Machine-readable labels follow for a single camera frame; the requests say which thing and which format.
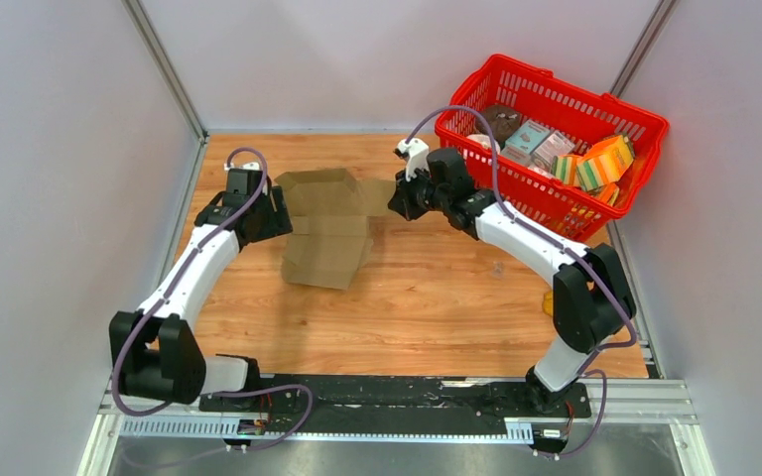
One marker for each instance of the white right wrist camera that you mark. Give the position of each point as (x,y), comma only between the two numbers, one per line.
(415,152)

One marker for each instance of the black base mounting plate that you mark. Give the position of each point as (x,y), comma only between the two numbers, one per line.
(384,404)

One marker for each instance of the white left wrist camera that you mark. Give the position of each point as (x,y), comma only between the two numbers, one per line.
(250,170)

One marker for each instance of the yellow small object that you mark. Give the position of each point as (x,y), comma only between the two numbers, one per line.
(548,304)

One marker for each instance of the right aluminium corner post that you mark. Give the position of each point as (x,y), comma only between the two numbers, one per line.
(643,45)

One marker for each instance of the green orange striped pack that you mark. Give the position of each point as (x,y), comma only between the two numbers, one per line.
(564,168)

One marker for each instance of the teal small box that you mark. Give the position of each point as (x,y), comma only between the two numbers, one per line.
(526,138)

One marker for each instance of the grey white small box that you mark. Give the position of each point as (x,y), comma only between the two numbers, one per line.
(555,144)

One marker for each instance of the orange green striped box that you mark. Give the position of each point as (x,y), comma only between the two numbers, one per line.
(605,162)

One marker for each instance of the white round container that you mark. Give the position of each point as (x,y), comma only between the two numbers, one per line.
(481,140)

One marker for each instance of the aluminium frame corner post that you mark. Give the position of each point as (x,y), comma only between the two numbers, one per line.
(146,29)

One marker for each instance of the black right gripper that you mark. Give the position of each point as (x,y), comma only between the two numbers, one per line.
(402,201)

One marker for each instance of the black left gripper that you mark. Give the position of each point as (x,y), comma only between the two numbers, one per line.
(278,223)

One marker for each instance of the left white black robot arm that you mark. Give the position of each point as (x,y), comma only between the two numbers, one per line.
(153,348)

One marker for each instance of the brown cardboard paper box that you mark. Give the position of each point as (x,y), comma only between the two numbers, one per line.
(330,211)

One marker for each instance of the red plastic basket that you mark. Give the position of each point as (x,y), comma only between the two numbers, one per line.
(586,118)

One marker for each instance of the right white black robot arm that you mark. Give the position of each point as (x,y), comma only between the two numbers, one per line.
(592,300)

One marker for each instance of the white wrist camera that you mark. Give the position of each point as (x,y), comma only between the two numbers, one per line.
(415,152)
(250,170)

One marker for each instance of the brown round packaged item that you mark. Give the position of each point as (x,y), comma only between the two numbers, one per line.
(503,121)

